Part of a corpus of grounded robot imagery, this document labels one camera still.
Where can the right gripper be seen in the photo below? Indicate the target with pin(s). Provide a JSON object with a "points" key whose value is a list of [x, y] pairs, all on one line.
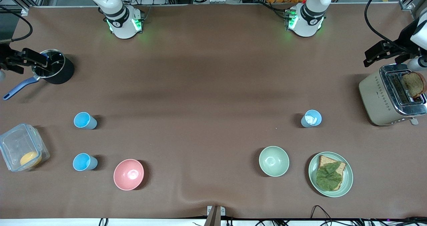
{"points": [[7, 58]]}

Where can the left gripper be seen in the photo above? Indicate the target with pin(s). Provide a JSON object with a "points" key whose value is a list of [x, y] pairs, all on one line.
{"points": [[404, 40]]}

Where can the blue plastic cup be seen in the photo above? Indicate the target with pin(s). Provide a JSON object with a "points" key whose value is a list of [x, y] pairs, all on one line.
{"points": [[83, 120], [82, 162]]}

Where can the blue cup with paper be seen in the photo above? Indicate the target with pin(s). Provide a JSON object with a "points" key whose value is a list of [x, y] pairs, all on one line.
{"points": [[304, 122]]}

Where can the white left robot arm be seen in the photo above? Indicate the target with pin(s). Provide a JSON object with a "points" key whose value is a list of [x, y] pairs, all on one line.
{"points": [[308, 22]]}

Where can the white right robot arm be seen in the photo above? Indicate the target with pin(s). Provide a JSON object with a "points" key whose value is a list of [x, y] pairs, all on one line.
{"points": [[121, 26]]}

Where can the glass lid blue knob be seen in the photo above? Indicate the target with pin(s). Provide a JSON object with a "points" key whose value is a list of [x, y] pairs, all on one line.
{"points": [[55, 66]]}

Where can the beige chrome toaster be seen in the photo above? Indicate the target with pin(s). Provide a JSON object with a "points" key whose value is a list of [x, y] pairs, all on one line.
{"points": [[373, 99]]}

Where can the dark toast slice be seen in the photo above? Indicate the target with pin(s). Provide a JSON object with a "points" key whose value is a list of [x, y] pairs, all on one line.
{"points": [[413, 84]]}

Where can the clear plastic container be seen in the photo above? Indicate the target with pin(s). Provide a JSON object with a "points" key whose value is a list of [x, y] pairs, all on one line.
{"points": [[16, 142]]}

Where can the white crumpled paper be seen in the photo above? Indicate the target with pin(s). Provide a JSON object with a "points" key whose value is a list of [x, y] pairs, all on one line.
{"points": [[311, 120]]}

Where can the orange fruit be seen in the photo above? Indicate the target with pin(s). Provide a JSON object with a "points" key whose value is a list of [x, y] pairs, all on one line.
{"points": [[29, 158]]}

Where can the brown bread slice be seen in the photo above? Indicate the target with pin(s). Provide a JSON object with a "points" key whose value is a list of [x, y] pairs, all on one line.
{"points": [[325, 160]]}

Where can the pale green plate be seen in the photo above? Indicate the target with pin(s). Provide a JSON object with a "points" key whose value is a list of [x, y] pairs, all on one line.
{"points": [[348, 176]]}

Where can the green lettuce leaf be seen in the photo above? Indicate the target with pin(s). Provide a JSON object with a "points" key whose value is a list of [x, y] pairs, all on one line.
{"points": [[328, 177]]}

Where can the pale green bowl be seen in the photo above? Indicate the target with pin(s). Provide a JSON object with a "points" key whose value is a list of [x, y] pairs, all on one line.
{"points": [[274, 161]]}

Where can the pink bowl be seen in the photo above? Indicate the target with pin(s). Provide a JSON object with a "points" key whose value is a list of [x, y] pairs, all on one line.
{"points": [[128, 174]]}

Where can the brown table cloth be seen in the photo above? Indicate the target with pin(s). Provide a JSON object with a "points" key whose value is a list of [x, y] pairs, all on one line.
{"points": [[213, 136]]}

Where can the aluminium frame profile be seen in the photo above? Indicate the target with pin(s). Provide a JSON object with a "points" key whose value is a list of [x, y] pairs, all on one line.
{"points": [[408, 4]]}

